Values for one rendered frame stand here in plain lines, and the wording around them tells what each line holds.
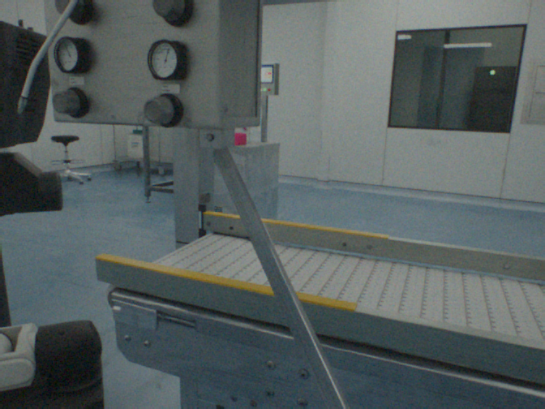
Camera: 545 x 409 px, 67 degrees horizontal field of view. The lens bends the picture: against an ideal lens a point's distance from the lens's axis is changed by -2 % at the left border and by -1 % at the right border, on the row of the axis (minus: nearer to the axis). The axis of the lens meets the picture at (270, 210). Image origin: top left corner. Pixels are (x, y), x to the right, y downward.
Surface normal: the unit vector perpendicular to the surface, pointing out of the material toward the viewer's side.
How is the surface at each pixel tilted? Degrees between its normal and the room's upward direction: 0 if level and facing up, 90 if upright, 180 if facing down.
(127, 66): 90
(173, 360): 90
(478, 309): 0
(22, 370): 90
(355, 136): 90
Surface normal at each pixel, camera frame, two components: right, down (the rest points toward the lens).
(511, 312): 0.03, -0.97
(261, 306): -0.38, 0.21
